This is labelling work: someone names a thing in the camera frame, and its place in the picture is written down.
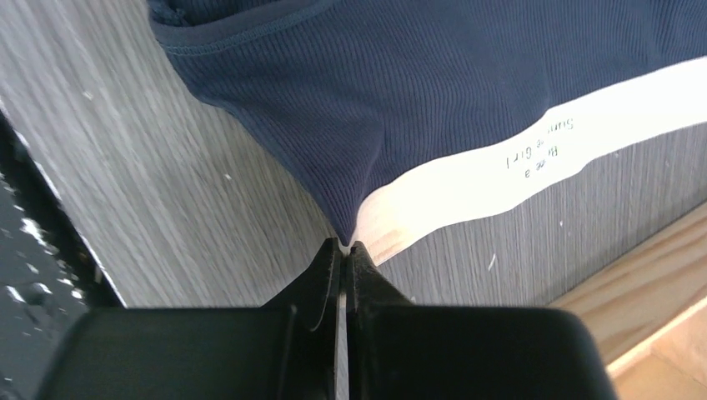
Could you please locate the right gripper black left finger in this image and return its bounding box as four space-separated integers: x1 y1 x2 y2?
38 238 342 399

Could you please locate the navy underwear cream waistband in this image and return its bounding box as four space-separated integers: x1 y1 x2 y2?
148 1 706 263

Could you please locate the wooden compartment tray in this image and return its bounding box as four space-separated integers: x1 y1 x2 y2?
553 205 706 399

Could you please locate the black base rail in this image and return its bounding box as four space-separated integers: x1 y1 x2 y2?
1 117 123 399

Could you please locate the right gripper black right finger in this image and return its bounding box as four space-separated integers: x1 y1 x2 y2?
345 242 616 399

